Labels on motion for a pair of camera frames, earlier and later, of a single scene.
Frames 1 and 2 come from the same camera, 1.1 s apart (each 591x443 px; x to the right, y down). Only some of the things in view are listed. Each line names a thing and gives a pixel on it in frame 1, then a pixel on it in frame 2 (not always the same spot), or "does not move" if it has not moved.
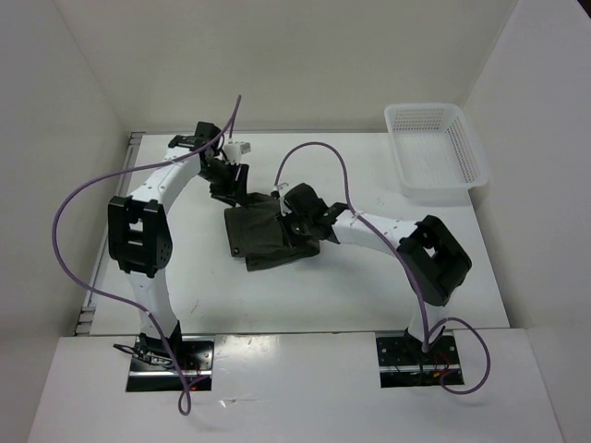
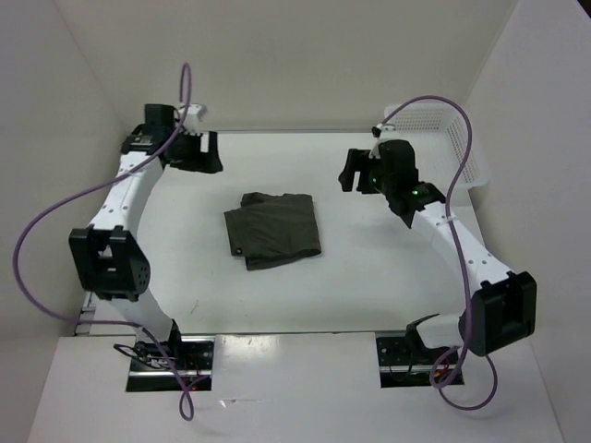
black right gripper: [290, 234] to [357, 161]
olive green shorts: [264, 237] does not move
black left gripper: [233, 191] to [202, 161]
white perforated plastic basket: [437, 152] does not move
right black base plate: [403, 362] does not move
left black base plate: [195, 356] does not move
